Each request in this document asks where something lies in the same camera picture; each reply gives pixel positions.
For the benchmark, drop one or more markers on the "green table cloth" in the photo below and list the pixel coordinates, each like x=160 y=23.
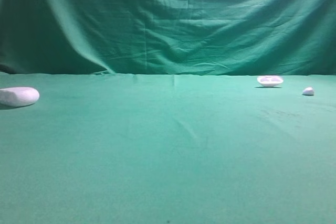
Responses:
x=123 y=148

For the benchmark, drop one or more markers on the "white earbud near lid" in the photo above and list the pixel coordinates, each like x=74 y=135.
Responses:
x=309 y=91

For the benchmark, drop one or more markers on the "white earphone case body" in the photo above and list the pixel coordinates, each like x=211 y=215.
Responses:
x=19 y=96

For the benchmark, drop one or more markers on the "white earphone case lid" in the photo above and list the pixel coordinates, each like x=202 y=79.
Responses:
x=269 y=81

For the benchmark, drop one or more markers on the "green backdrop cloth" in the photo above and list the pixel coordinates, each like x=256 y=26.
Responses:
x=202 y=37

